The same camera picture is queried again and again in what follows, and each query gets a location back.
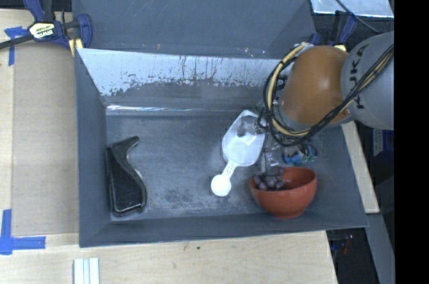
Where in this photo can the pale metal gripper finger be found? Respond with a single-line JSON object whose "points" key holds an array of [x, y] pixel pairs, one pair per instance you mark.
{"points": [[273, 160], [264, 164]]}

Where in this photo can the purple toy grapes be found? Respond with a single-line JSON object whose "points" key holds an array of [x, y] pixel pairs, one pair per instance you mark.
{"points": [[268, 183]]}

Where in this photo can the clear plastic cup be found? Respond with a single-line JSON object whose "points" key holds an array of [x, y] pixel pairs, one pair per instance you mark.
{"points": [[239, 147]]}

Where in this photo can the red-brown bowl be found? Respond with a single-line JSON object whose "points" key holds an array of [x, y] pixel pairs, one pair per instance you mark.
{"points": [[285, 202]]}

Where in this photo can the white measuring spoon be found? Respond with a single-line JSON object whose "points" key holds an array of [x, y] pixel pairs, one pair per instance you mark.
{"points": [[221, 185]]}

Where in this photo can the grey metal bin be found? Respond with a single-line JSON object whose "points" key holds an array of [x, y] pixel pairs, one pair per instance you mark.
{"points": [[174, 142]]}

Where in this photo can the black shoe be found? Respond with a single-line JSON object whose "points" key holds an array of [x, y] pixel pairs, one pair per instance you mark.
{"points": [[125, 182]]}

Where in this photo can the pale wood board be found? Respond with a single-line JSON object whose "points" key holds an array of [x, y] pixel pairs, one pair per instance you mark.
{"points": [[43, 142]]}

